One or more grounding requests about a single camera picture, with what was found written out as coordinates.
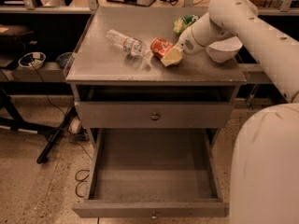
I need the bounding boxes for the closed grey top drawer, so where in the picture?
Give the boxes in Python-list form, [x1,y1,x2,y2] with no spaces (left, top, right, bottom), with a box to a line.
[75,102,233,128]

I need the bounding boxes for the black stand legs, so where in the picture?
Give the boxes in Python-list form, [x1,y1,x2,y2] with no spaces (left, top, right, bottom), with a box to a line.
[0,89,76,164]

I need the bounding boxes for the black bag on shelf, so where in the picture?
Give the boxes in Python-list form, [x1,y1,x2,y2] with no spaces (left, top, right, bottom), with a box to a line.
[0,24,37,69]

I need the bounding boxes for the grey metal shelf rack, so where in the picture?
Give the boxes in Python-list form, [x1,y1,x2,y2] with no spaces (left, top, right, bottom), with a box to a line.
[0,0,299,86]

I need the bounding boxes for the red coke can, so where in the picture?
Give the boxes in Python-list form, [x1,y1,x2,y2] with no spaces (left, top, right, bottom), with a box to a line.
[150,37,174,59]

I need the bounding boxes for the green chip bag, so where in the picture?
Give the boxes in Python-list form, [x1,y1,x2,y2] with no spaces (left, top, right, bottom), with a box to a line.
[173,15,200,34]

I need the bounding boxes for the clear plastic water bottle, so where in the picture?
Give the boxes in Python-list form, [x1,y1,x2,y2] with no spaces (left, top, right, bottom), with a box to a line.
[107,29,151,59]

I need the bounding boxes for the open grey middle drawer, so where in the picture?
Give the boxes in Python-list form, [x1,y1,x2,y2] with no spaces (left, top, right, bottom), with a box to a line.
[73,129,229,218]

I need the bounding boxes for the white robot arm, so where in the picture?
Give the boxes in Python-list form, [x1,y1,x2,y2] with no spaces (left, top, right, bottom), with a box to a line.
[176,0,299,224]

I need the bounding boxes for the dark bowl on shelf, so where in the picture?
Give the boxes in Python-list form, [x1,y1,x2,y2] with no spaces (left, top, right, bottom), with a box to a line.
[56,52,73,69]

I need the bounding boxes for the white bowl on shelf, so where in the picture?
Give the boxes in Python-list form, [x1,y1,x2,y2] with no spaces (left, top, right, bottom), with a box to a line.
[18,51,46,69]

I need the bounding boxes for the grey metal drawer cabinet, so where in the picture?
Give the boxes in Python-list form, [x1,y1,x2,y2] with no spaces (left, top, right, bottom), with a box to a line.
[64,6,250,154]

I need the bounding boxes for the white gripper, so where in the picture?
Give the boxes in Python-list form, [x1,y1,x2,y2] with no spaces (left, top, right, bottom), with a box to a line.
[161,25,205,67]

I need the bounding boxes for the black cable on floor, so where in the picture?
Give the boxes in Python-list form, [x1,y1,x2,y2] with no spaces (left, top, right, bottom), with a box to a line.
[29,61,94,199]

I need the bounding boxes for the white ceramic bowl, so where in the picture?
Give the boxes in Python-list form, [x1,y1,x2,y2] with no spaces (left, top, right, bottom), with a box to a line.
[206,36,243,63]

